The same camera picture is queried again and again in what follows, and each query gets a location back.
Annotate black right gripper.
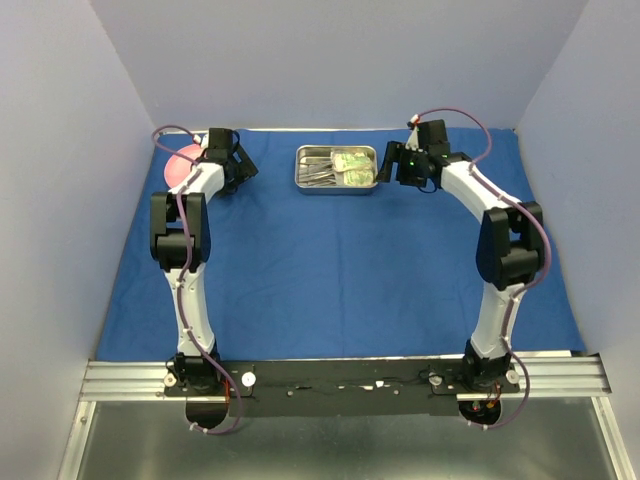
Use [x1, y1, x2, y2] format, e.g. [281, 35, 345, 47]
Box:
[374, 140, 427, 189]

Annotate pink plastic plate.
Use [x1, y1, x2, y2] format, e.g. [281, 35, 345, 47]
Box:
[164, 144, 203, 189]

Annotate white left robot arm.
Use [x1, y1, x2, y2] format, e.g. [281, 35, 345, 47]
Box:
[150, 125, 258, 395]

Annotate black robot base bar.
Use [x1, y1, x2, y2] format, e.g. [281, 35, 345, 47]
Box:
[163, 354, 520, 431]

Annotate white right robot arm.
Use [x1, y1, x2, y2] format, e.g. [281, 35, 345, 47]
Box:
[376, 115, 551, 392]

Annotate steel surgical instruments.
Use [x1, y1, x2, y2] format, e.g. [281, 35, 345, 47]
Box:
[296, 156, 337, 188]

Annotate steel instrument tray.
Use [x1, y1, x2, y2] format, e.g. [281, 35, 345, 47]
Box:
[294, 145, 378, 195]

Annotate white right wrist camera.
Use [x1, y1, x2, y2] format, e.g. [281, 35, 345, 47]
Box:
[405, 114, 421, 151]

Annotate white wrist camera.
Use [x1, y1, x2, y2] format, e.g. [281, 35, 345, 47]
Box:
[405, 114, 421, 151]
[192, 133, 209, 148]

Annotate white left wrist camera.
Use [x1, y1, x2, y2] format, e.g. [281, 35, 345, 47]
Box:
[192, 133, 209, 148]

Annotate aluminium table edge rail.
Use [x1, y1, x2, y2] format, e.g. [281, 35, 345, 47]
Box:
[249, 125, 516, 134]

